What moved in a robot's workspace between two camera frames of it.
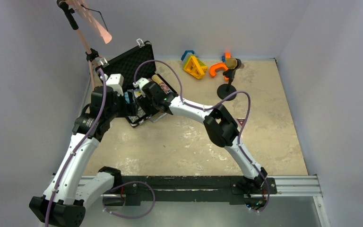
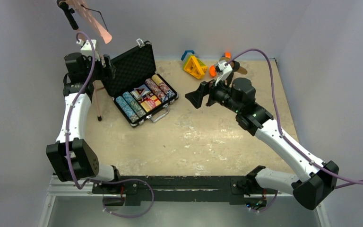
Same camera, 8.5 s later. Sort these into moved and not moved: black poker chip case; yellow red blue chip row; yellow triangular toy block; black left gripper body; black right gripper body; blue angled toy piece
Moved: black left gripper body; black right gripper body
Not moved: blue angled toy piece; yellow red blue chip row; black poker chip case; yellow triangular toy block
